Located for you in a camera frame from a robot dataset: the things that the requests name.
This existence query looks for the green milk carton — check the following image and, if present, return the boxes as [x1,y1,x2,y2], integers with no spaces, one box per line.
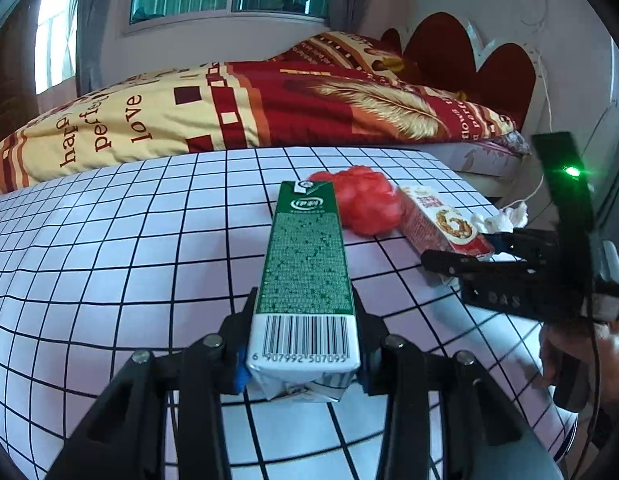
[246,180,361,405]

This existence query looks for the red and yellow printed blanket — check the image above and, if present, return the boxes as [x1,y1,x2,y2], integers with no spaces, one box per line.
[0,31,533,200]

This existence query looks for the checked white tablecloth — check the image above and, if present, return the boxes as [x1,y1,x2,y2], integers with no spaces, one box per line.
[0,145,580,480]

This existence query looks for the small side window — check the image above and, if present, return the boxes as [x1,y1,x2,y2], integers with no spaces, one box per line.
[34,0,84,97]

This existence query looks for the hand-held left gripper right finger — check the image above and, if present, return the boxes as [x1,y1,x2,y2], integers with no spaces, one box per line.
[352,285,563,480]

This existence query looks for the crumpled clear plastic bag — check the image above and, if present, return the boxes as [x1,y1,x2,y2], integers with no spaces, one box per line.
[470,202,529,233]

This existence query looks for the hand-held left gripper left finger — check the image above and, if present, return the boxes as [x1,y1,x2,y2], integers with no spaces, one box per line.
[47,285,261,480]

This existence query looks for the red heart-shaped headboard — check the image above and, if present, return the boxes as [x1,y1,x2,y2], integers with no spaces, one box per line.
[379,11,537,133]

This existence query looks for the red foam fruit net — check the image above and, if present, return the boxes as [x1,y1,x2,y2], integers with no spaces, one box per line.
[309,165,403,237]

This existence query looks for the red and white carton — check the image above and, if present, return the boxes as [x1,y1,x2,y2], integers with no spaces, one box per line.
[397,184,495,263]

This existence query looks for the white bed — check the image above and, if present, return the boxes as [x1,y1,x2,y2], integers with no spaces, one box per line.
[429,132,535,196]

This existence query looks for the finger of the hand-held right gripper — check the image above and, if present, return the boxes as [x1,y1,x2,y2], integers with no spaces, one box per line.
[494,229,560,256]
[422,249,520,281]

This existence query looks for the person's right hand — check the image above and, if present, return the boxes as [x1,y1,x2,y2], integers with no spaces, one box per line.
[539,317,619,406]

